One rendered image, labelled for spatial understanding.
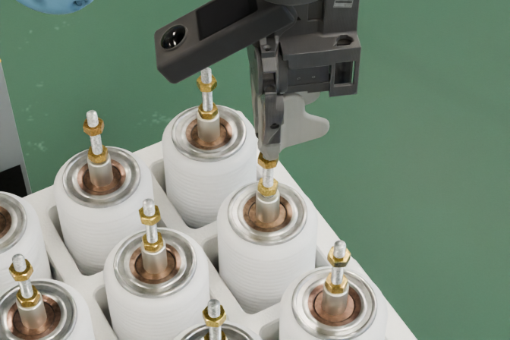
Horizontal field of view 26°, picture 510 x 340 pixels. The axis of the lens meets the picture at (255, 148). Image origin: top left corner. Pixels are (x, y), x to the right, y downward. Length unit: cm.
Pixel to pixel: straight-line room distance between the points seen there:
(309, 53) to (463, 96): 69
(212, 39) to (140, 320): 29
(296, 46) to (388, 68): 70
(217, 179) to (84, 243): 14
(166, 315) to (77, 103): 57
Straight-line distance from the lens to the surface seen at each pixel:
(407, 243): 135
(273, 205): 102
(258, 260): 103
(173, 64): 86
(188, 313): 101
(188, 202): 113
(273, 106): 87
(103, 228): 107
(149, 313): 100
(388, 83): 153
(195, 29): 86
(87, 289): 109
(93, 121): 102
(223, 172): 109
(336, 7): 85
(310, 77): 89
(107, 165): 106
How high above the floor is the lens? 107
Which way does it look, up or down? 48 degrees down
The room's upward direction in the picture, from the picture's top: straight up
